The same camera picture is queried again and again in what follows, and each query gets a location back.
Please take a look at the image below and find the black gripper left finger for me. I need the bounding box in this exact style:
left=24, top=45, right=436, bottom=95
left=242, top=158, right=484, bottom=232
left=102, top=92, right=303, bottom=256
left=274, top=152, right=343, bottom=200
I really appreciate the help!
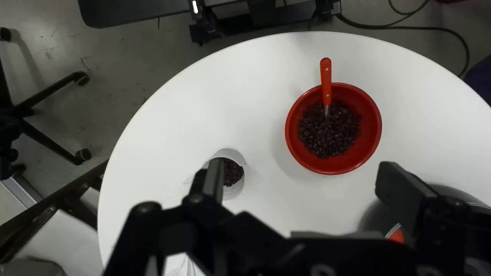
left=102, top=158, right=281, bottom=276

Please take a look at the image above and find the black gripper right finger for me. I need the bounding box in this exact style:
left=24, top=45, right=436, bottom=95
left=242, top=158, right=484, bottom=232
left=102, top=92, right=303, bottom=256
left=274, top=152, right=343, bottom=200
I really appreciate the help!
left=375, top=160, right=491, bottom=276

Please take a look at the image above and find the dark brown beans pile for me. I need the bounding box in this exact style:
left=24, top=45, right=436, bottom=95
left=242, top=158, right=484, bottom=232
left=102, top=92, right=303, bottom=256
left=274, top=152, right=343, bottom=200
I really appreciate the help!
left=297, top=102, right=363, bottom=160
left=222, top=160, right=246, bottom=189

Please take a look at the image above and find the clear plastic measuring jug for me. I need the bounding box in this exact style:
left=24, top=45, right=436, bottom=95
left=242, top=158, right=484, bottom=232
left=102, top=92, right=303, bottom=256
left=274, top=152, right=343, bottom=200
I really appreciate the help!
left=206, top=146, right=251, bottom=203

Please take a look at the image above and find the red plastic bowl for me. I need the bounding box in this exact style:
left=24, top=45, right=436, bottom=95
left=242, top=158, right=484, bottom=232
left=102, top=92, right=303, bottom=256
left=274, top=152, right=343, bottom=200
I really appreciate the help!
left=285, top=82, right=384, bottom=177

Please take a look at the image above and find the red plastic spoon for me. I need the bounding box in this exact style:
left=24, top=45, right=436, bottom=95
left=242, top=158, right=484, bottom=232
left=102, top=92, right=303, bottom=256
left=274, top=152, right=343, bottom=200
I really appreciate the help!
left=320, top=57, right=335, bottom=118

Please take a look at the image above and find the dark angled support beam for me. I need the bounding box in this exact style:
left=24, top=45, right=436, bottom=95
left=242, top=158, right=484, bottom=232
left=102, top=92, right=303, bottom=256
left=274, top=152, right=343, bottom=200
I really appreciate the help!
left=0, top=160, right=110, bottom=263

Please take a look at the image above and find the black office chair base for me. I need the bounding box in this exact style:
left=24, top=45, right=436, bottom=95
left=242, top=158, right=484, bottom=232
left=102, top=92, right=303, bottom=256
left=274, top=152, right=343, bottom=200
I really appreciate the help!
left=0, top=28, right=94, bottom=181

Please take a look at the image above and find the black equipment cluster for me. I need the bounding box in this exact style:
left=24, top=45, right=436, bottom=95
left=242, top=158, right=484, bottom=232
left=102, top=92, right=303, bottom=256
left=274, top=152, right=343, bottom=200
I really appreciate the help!
left=189, top=0, right=343, bottom=46

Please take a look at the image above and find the dark grey flat seat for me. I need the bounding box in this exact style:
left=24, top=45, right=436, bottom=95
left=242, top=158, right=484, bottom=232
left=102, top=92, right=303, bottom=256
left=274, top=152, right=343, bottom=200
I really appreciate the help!
left=79, top=0, right=191, bottom=29

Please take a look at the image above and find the long black cable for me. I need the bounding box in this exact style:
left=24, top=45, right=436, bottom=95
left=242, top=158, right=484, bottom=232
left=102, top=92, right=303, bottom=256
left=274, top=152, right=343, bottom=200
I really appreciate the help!
left=335, top=0, right=473, bottom=79

